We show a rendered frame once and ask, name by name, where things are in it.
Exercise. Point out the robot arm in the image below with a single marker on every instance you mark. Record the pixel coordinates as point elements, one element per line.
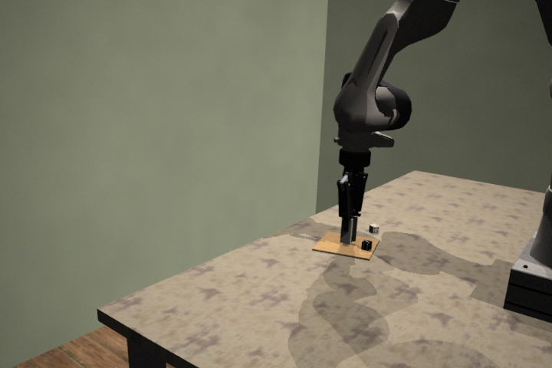
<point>359,108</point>

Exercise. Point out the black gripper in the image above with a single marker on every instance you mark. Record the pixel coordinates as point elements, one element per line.
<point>351,191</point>

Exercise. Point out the black die with white pips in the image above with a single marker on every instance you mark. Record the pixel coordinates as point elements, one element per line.
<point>366,245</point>

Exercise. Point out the tan mat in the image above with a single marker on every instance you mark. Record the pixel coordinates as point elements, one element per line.
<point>330,243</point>

